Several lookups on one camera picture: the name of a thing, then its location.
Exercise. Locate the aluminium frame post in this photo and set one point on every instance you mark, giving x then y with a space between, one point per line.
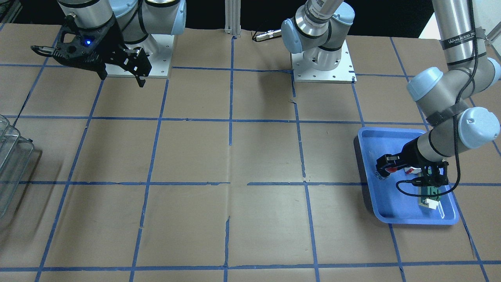
232 11

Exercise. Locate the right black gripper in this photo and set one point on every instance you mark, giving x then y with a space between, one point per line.
110 42

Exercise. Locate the red emergency stop button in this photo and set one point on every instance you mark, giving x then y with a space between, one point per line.
383 173

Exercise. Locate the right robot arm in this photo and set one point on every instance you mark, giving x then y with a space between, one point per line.
133 16

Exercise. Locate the white circuit breaker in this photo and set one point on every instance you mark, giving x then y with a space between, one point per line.
412 170

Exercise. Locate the wire mesh basket shelf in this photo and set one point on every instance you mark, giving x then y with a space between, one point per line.
15 153

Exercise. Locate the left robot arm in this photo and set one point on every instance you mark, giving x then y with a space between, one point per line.
456 127

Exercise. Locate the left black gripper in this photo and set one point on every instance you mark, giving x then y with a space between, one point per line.
408 154

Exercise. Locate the blue plastic tray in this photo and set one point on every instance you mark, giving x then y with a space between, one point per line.
386 202

